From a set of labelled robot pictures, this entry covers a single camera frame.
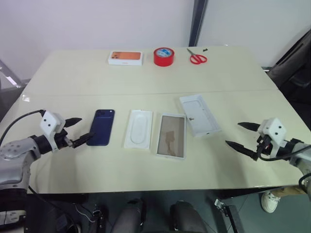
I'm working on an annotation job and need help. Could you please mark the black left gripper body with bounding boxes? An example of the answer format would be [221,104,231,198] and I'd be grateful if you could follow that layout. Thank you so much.
[53,128,74,150]

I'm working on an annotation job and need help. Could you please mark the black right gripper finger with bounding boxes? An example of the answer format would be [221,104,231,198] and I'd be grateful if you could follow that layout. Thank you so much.
[237,121,261,133]
[225,140,258,161]

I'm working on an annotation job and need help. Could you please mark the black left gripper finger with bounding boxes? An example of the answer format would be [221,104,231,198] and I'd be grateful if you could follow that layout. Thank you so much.
[64,117,83,128]
[71,132,96,149]

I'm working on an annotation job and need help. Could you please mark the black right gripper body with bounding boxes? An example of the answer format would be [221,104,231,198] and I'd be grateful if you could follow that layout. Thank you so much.
[255,133,272,161]

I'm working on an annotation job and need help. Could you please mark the dark blue smartphone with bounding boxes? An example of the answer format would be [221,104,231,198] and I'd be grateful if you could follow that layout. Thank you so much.
[86,109,116,147]

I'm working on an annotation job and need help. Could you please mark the white moulded insert tray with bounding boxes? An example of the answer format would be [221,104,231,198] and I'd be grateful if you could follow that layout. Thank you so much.
[123,110,155,150]

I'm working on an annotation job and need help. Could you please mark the orange print phone box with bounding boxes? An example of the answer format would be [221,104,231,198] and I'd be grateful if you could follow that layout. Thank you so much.
[107,50,144,66]

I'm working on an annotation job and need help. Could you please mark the white sneaker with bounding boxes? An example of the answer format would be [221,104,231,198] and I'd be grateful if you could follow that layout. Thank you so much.
[261,190,281,214]

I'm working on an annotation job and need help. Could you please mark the dark padded chair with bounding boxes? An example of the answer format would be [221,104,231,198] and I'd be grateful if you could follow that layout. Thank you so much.
[267,31,311,105]

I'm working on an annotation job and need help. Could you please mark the dark rounded shape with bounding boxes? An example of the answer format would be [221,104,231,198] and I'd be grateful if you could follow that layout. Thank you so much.
[114,198,146,233]
[170,200,207,233]

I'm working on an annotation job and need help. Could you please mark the red tape roll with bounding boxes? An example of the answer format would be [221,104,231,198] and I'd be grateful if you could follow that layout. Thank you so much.
[153,47,176,67]

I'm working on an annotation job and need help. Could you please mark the dark vertical pillar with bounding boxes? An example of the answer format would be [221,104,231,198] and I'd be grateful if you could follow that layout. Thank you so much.
[188,0,209,47]

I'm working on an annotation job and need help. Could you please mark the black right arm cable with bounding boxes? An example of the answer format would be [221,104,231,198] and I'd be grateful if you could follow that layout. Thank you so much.
[258,143,311,192]

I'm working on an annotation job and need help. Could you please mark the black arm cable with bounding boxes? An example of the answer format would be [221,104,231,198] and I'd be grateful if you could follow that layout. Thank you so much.
[258,143,311,192]
[0,109,47,146]

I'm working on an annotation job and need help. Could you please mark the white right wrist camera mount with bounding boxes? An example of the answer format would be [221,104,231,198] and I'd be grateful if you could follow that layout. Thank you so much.
[257,117,287,158]

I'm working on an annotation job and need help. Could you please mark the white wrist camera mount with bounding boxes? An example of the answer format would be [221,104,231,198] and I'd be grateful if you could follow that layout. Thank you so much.
[39,111,67,151]
[257,117,287,158]

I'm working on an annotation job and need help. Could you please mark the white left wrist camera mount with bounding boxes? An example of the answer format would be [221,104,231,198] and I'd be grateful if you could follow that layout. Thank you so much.
[39,111,67,151]

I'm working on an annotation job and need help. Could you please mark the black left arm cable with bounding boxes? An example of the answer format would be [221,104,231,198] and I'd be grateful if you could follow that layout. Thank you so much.
[0,109,47,146]

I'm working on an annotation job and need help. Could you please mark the metal table leg bracket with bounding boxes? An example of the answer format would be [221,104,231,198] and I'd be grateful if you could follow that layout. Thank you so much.
[215,198,243,233]

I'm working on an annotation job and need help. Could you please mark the grey metal frame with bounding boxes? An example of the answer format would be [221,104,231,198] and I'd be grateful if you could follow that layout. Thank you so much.
[0,58,31,90]

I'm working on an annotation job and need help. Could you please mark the red handled scissors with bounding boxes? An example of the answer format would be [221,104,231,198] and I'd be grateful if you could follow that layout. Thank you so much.
[186,48,207,65]

